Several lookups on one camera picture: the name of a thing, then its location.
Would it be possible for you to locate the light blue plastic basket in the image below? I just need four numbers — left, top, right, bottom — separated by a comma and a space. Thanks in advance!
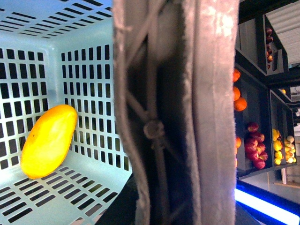
0, 0, 132, 225

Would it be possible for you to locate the brown basket handle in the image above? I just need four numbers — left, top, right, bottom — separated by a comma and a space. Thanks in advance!
113, 0, 240, 225

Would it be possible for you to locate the yellow mango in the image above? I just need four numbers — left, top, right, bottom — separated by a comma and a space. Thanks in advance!
21, 105, 78, 179

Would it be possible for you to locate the black fruit shelf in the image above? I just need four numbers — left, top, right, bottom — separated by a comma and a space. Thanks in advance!
235, 0, 300, 179

